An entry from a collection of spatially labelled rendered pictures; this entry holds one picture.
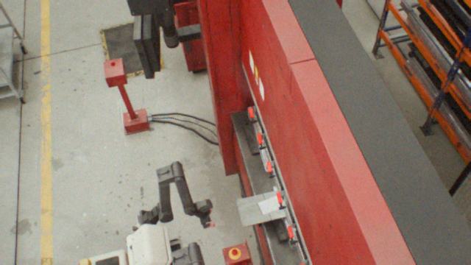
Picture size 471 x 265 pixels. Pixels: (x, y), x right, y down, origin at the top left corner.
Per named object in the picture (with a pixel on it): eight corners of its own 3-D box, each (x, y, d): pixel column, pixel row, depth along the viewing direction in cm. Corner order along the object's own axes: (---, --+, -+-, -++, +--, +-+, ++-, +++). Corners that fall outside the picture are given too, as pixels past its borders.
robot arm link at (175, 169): (153, 163, 213) (156, 181, 207) (181, 159, 216) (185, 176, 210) (157, 207, 248) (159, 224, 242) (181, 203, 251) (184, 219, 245)
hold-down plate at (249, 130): (241, 122, 321) (241, 119, 318) (249, 120, 321) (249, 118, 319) (252, 155, 303) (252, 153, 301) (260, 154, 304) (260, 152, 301)
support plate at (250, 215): (235, 200, 272) (235, 199, 271) (277, 191, 274) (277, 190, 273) (243, 227, 261) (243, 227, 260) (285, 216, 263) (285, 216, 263)
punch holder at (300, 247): (294, 238, 236) (295, 225, 223) (309, 235, 237) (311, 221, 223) (302, 265, 227) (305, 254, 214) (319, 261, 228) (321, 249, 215)
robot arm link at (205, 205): (182, 200, 248) (185, 213, 243) (199, 191, 245) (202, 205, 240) (194, 206, 257) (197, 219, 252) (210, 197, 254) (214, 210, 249)
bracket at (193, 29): (177, 34, 340) (176, 27, 334) (209, 28, 342) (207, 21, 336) (186, 71, 317) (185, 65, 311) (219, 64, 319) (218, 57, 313)
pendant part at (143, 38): (146, 34, 327) (134, -6, 298) (162, 33, 327) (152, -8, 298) (145, 79, 300) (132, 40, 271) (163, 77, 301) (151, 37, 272)
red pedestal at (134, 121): (123, 119, 440) (96, 59, 373) (147, 114, 443) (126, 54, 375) (124, 135, 429) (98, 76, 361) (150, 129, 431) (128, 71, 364)
